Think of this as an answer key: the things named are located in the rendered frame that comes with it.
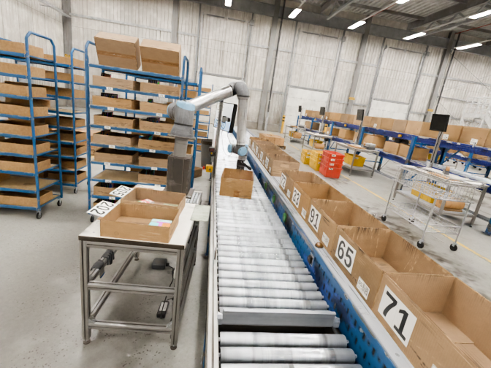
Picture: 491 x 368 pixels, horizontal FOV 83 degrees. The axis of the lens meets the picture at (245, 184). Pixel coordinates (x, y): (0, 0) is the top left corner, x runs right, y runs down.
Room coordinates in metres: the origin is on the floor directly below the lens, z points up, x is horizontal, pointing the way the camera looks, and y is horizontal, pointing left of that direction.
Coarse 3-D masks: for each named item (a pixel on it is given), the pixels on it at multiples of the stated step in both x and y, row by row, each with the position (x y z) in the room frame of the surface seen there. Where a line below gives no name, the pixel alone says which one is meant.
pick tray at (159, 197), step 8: (136, 192) 1.98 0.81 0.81; (144, 192) 1.99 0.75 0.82; (152, 192) 1.99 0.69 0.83; (160, 192) 1.99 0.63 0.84; (168, 192) 2.00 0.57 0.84; (176, 192) 2.00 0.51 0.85; (128, 200) 1.84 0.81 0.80; (136, 200) 1.96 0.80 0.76; (152, 200) 1.99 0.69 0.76; (160, 200) 1.99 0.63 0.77; (168, 200) 1.99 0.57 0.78; (176, 200) 2.00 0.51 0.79; (184, 200) 1.95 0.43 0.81; (176, 208) 1.72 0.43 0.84
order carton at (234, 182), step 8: (224, 168) 2.75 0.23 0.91; (224, 176) 2.75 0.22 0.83; (232, 176) 2.76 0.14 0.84; (240, 176) 2.76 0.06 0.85; (248, 176) 2.76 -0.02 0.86; (224, 184) 2.36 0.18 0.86; (232, 184) 2.37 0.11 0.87; (240, 184) 2.37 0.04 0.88; (248, 184) 2.37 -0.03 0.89; (224, 192) 2.37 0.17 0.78; (232, 192) 2.37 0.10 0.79; (240, 192) 2.37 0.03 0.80; (248, 192) 2.37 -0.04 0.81
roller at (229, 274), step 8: (224, 272) 1.20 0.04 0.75; (232, 272) 1.21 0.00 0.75; (240, 272) 1.22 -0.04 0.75; (248, 272) 1.23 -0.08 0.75; (256, 272) 1.24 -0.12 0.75; (264, 272) 1.26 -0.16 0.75; (280, 280) 1.23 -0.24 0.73; (288, 280) 1.24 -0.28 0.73; (296, 280) 1.24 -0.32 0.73; (304, 280) 1.25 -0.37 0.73; (312, 280) 1.26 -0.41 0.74
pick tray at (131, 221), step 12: (120, 204) 1.65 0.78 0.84; (132, 204) 1.66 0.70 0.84; (108, 216) 1.49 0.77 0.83; (120, 216) 1.65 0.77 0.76; (132, 216) 1.66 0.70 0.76; (144, 216) 1.67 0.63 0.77; (156, 216) 1.67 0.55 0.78; (168, 216) 1.68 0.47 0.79; (108, 228) 1.39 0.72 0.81; (120, 228) 1.39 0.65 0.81; (132, 228) 1.39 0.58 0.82; (144, 228) 1.40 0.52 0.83; (156, 228) 1.40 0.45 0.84; (168, 228) 1.41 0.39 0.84; (144, 240) 1.40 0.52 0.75; (156, 240) 1.40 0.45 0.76; (168, 240) 1.41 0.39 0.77
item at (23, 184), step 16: (32, 32) 2.93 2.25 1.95; (48, 80) 3.29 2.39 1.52; (16, 96) 2.83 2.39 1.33; (48, 96) 3.28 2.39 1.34; (32, 112) 2.84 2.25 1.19; (32, 128) 2.84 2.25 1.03; (16, 176) 3.22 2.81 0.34; (32, 192) 2.84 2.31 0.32; (16, 208) 2.82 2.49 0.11; (32, 208) 2.84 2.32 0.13
